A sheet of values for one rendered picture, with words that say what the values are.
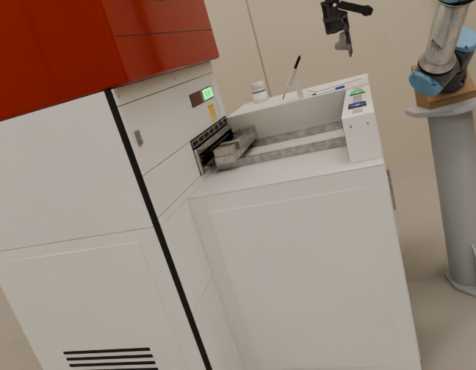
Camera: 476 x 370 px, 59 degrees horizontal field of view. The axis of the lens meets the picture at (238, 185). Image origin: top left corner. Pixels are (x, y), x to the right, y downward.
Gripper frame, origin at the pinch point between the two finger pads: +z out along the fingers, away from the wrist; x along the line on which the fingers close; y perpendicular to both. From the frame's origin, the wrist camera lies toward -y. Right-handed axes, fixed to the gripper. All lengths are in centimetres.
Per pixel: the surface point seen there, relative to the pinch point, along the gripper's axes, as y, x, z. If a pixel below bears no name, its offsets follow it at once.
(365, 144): 0.1, 40.0, 23.9
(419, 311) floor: -8, 4, 111
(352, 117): 2.3, 40.0, 14.9
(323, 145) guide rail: 14.7, 19.0, 27.1
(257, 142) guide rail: 45, -8, 27
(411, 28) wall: -41, -197, 7
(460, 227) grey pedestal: -29, -10, 80
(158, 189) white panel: 59, 61, 19
